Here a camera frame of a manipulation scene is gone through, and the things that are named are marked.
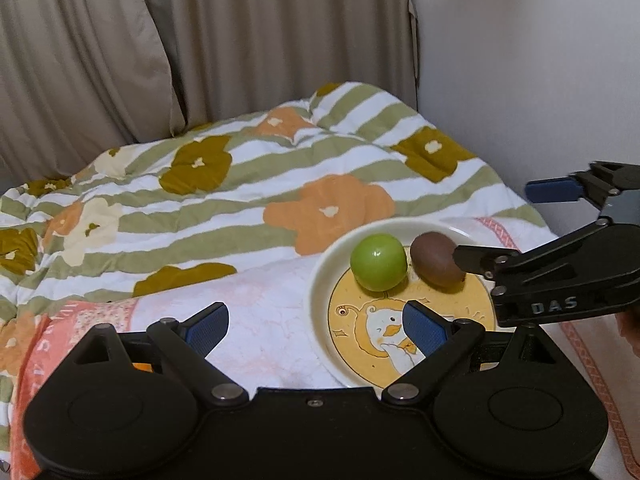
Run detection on brown kiwi fruit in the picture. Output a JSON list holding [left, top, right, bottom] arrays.
[[410, 232, 465, 289]]

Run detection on round green apple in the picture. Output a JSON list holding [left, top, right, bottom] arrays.
[[349, 233, 408, 292]]

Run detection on large orange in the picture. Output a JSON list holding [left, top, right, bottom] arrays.
[[132, 363, 153, 373]]

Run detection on person's hand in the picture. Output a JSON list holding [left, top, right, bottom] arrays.
[[615, 309, 640, 356]]

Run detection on cream duck print plate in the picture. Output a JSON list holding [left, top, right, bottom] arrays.
[[304, 218, 516, 390]]

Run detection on green striped floral duvet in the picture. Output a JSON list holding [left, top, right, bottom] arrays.
[[1, 82, 552, 463]]

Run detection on beige curtain left panel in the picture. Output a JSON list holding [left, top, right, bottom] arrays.
[[1, 0, 186, 182]]

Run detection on beige curtain panel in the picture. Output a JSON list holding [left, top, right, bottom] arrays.
[[145, 0, 416, 129], [1, 0, 186, 182]]

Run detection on beige curtain right panel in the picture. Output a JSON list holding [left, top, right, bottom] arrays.
[[145, 0, 416, 129]]

